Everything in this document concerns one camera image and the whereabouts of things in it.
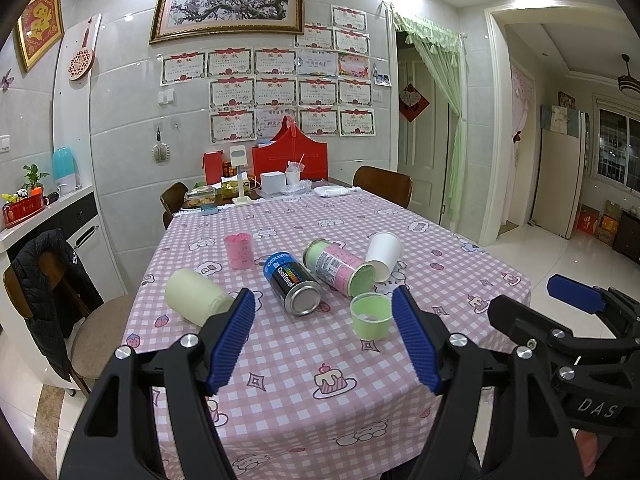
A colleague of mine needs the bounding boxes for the pink plastic cup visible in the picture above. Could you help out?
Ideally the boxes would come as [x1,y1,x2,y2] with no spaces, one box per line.
[224,232,254,270]

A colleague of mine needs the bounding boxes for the pink checkered tablecloth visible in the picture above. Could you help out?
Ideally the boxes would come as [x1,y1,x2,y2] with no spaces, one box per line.
[122,191,530,479]

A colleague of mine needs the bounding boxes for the round wooden wall ornament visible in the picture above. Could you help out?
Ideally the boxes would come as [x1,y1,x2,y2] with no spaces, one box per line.
[67,18,96,81]

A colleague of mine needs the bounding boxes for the white tissue box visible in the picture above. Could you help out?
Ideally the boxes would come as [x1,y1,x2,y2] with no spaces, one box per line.
[260,171,286,195]

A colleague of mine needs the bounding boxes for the cream cup lying down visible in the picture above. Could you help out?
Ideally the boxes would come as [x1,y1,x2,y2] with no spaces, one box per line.
[165,269,233,327]

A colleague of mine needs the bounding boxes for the pink green tin can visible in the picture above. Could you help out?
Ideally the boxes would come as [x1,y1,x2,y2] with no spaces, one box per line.
[303,238,376,298]

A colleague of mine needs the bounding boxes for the gold red framed picture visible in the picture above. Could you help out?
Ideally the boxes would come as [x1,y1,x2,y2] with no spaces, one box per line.
[14,0,64,73]

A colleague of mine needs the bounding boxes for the red door decoration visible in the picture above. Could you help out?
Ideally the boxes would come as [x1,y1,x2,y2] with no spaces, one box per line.
[399,84,430,122]

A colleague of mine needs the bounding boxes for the potted plant red pot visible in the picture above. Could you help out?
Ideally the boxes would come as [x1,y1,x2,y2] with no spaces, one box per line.
[1,164,49,229]

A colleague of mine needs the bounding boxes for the snack food tray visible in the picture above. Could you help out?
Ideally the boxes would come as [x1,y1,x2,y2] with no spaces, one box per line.
[182,185,217,209]

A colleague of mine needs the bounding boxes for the blue white humidifier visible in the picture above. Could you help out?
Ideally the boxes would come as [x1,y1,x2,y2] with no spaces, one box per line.
[52,146,78,196]

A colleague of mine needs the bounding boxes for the red gift bag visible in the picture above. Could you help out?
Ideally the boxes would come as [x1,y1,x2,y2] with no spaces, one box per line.
[252,116,329,180]

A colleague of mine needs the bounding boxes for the blue black metal can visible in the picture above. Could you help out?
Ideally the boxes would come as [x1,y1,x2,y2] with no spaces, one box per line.
[264,252,321,316]

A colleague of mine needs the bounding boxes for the brown chair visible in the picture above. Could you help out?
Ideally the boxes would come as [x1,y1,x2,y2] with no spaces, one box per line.
[352,166,412,208]
[160,182,188,229]

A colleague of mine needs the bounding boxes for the green door curtain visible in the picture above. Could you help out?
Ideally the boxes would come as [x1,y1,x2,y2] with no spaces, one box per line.
[390,8,466,228]

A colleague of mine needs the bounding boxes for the white paper cup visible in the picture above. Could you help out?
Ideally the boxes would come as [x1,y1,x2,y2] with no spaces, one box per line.
[366,232,402,283]

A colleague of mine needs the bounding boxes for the framed plum blossom painting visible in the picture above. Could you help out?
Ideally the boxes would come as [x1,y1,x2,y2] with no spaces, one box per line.
[150,0,305,44]

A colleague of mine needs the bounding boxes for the small red box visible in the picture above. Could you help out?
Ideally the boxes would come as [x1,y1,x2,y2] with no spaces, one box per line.
[202,151,224,185]

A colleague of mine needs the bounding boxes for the light green cup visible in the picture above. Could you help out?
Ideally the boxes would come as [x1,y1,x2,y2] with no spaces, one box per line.
[350,292,393,341]

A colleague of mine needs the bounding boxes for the brown chair left back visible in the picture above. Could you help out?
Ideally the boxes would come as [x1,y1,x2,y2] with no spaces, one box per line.
[160,182,188,229]

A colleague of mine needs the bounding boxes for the chair with black jacket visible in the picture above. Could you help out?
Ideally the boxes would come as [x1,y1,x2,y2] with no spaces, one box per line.
[3,230,134,396]

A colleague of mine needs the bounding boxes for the white cup with straw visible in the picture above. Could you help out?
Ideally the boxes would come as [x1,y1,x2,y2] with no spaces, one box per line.
[285,155,305,186]

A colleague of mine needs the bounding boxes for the brown chair right back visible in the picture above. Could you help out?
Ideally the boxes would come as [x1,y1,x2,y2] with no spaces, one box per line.
[352,166,412,208]

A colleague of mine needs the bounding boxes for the white desk lamp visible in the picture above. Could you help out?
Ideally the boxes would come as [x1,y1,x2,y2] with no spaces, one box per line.
[229,145,252,206]

